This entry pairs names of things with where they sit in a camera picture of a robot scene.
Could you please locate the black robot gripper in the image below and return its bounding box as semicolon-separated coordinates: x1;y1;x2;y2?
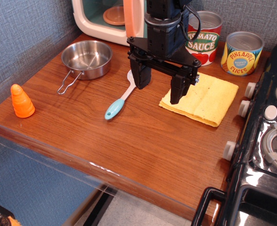
126;19;202;105

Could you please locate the white spatula with teal handle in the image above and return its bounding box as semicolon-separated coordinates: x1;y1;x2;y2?
105;70;136;120

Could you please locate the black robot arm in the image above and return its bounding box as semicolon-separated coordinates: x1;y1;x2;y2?
127;0;202;105

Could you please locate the folded yellow cloth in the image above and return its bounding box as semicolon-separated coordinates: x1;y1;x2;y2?
159;73;239;127

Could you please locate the tomato sauce can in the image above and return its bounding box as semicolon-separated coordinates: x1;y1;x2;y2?
186;11;223;66

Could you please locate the small steel pan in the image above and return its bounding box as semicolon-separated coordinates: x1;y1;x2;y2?
57;40;113;95

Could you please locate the toy microwave oven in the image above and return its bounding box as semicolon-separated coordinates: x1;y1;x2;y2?
72;0;147;45

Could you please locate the orange plate inside microwave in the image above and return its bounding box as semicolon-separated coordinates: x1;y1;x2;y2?
103;6;125;26

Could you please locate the pineapple slices can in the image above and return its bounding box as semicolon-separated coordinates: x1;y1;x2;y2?
220;31;264;76

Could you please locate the orange toy carrot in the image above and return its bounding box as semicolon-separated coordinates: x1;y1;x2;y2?
10;84;35;118

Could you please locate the black toy stove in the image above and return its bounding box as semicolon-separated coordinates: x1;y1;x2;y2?
192;45;277;226

